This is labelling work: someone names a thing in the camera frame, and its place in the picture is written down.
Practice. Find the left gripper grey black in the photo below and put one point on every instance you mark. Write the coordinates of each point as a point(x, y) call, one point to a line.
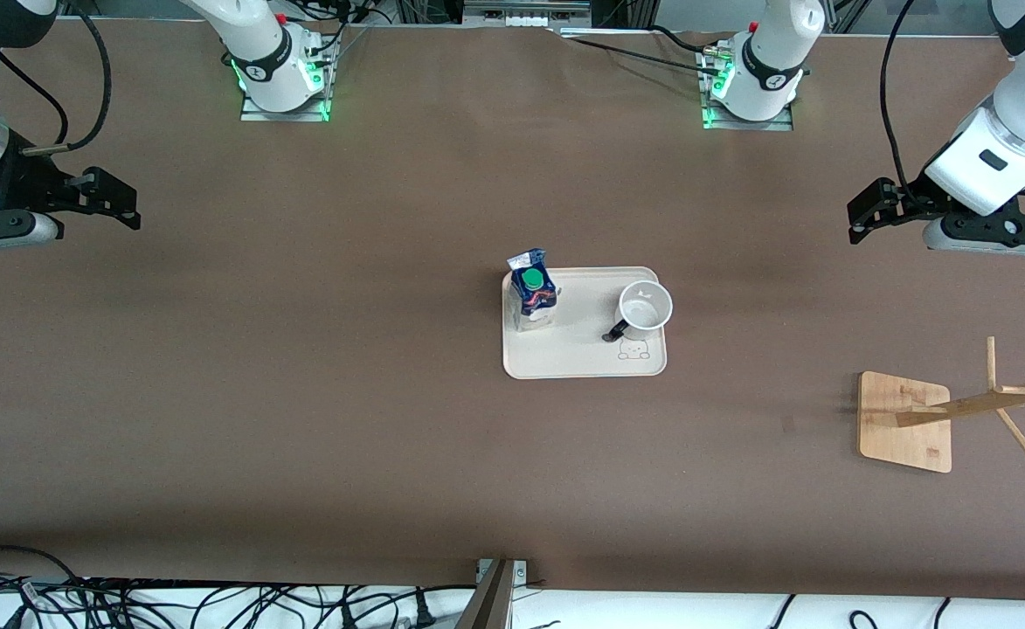
point(912, 197)

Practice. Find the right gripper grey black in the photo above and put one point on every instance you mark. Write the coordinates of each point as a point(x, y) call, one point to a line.
point(30, 186)

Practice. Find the blue white milk carton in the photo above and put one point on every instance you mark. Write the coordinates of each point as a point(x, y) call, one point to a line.
point(532, 293)

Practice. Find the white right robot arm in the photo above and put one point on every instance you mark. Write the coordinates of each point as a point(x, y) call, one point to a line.
point(272, 70)

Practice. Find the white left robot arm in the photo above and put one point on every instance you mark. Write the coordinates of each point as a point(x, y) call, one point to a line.
point(770, 70)

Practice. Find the wooden cup rack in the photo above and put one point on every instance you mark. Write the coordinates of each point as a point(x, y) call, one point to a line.
point(901, 428)

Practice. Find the beige rabbit tray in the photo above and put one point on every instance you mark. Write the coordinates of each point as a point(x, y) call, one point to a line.
point(564, 349)

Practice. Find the grey power strip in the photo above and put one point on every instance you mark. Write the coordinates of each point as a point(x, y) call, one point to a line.
point(525, 17)

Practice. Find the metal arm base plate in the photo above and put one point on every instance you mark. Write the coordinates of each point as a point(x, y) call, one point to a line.
point(783, 124)
point(254, 114)

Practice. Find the silver metal bracket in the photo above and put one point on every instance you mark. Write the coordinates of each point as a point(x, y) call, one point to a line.
point(521, 572)

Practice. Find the grey metal post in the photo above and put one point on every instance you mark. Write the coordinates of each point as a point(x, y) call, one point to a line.
point(490, 603)

